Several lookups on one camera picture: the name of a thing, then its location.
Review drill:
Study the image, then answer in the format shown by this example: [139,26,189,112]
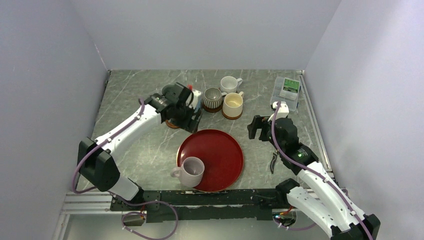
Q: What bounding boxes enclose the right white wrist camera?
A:
[268,101,290,122]

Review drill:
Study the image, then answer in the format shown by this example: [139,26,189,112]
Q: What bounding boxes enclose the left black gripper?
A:
[168,102,203,134]

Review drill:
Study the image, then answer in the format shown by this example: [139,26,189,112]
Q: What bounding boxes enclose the brown coaster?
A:
[221,111,243,120]
[201,103,223,113]
[165,120,179,129]

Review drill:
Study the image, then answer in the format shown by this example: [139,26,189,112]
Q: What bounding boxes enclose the lilac mug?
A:
[170,156,205,188]

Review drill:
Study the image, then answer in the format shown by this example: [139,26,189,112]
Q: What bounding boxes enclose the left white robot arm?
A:
[72,82,203,210]

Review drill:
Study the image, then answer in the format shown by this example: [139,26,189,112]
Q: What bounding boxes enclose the cream yellow mug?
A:
[222,91,244,117]

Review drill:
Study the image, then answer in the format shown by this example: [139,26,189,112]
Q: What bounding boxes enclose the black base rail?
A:
[110,188,290,223]

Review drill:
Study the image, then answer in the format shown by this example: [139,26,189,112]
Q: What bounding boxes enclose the red round tray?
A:
[176,129,244,193]

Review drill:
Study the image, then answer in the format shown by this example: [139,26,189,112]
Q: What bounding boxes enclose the grey-green mug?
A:
[161,84,176,98]

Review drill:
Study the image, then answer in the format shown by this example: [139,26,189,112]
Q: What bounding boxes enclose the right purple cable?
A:
[270,100,375,240]

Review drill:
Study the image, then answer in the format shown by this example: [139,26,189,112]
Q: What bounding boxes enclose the black handled pliers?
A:
[269,151,279,174]

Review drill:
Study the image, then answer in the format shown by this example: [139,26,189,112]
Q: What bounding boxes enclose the grey ribbed mug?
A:
[203,87,228,109]

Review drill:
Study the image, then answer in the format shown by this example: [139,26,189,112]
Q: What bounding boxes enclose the clear plastic parts box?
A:
[270,76,301,112]

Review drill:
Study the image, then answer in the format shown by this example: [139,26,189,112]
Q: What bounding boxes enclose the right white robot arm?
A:
[247,115,381,240]

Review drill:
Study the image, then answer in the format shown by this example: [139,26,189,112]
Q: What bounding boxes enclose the blue mug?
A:
[194,101,202,113]

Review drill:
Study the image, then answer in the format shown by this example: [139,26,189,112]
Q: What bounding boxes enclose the white mug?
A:
[219,76,243,94]

